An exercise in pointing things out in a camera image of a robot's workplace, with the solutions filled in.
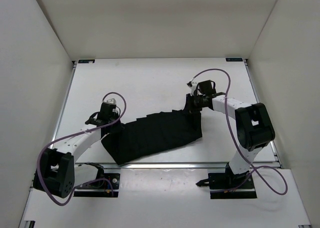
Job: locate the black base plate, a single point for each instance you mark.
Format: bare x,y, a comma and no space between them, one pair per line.
226,186
101,189

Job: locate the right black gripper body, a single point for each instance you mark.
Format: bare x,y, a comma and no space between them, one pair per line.
198,101

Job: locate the blue table label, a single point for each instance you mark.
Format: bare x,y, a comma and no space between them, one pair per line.
86,61
234,59

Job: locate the black pleated skirt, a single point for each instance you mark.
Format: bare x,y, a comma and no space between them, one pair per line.
153,134

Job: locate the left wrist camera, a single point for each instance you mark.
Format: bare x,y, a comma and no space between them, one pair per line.
111,102

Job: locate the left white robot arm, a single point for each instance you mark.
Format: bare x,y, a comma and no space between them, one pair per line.
57,173

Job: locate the right blue table label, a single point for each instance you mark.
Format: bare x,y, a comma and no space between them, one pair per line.
234,59

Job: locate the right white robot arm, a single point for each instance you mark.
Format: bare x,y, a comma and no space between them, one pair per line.
254,129

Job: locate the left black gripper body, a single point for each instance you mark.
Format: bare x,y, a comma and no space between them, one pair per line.
115,127

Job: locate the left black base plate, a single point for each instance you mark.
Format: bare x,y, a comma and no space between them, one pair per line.
101,189

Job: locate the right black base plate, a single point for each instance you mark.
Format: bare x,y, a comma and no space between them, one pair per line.
226,186

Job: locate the left blue table label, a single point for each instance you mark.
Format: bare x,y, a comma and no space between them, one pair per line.
86,61

